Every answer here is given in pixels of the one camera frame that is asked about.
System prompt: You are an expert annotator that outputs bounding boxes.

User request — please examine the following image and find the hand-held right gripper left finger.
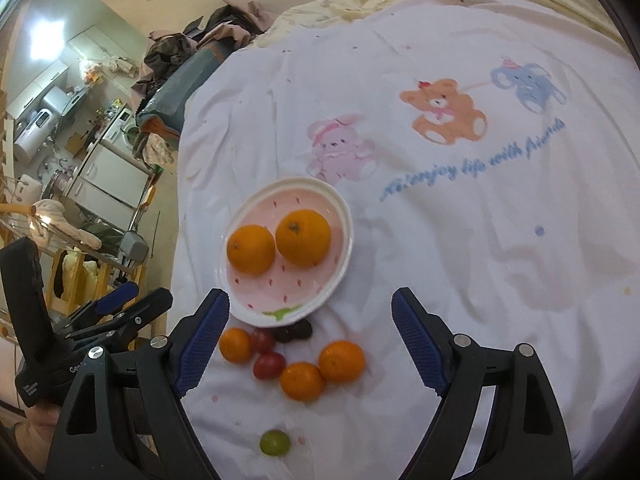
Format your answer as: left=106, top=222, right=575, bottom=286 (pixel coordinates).
left=45, top=287, right=231, bottom=480

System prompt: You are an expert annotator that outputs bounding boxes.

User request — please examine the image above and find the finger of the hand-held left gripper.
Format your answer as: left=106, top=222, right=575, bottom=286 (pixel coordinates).
left=65, top=287, right=173, bottom=342
left=65, top=281, right=140, bottom=330

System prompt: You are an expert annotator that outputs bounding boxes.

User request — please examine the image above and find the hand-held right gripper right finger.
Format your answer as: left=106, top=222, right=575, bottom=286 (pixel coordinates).
left=391, top=286, right=576, bottom=480

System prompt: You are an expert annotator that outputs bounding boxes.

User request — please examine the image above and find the small mandarin orange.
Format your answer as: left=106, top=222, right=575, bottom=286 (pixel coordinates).
left=279, top=361, right=326, bottom=402
left=219, top=327, right=253, bottom=365
left=318, top=340, right=366, bottom=383

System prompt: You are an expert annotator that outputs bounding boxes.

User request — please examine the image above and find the red cherry tomato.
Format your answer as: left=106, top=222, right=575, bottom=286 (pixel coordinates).
left=250, top=328, right=276, bottom=354
left=253, top=351, right=287, bottom=381

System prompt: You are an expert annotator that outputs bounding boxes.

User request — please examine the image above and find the pink strawberry print plate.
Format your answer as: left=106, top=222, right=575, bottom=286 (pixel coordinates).
left=214, top=176, right=355, bottom=327

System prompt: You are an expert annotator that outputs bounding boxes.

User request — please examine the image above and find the person's left hand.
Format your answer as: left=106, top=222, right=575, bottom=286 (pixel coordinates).
left=12, top=404, right=63, bottom=466

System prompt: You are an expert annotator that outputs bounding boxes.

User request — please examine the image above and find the yellow hanging cloth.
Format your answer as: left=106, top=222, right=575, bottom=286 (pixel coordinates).
left=60, top=250, right=103, bottom=306

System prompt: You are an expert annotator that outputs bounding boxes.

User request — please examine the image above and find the grey metal stool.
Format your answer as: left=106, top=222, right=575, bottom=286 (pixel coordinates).
left=117, top=230, right=148, bottom=268

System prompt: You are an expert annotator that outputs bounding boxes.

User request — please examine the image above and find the large orange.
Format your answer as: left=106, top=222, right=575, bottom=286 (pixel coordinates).
left=226, top=224, right=277, bottom=276
left=276, top=208, right=332, bottom=267

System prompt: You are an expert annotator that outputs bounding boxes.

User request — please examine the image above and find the white cartoon printed blanket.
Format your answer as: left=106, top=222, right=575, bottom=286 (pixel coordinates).
left=170, top=0, right=640, bottom=480

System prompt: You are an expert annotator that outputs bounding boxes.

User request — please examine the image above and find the white floor cabinet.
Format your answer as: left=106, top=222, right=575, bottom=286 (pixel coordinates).
left=65, top=137, right=153, bottom=211

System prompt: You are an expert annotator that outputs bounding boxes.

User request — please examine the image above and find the green cherry tomato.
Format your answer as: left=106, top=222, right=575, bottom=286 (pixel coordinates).
left=259, top=429, right=291, bottom=457

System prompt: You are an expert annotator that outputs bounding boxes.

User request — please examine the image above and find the floral cloth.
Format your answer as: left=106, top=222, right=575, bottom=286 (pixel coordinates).
left=142, top=132, right=178, bottom=168

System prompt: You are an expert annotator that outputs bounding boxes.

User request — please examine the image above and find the white washing machine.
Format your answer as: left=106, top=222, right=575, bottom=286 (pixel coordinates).
left=97, top=107, right=141, bottom=153

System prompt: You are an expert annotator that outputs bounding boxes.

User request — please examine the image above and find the white water heater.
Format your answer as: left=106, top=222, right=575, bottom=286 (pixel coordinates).
left=12, top=107, right=56, bottom=163

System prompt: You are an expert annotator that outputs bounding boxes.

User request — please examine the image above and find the blue grey folded bedding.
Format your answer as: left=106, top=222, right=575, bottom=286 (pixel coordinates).
left=136, top=42, right=236, bottom=133

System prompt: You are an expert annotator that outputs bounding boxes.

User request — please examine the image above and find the pile of dark clothes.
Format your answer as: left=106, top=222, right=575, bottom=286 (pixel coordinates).
left=132, top=0, right=276, bottom=91

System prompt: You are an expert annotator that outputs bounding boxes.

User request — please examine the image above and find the white wall cabinet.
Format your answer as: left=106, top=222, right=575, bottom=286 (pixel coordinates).
left=5, top=57, right=71, bottom=118

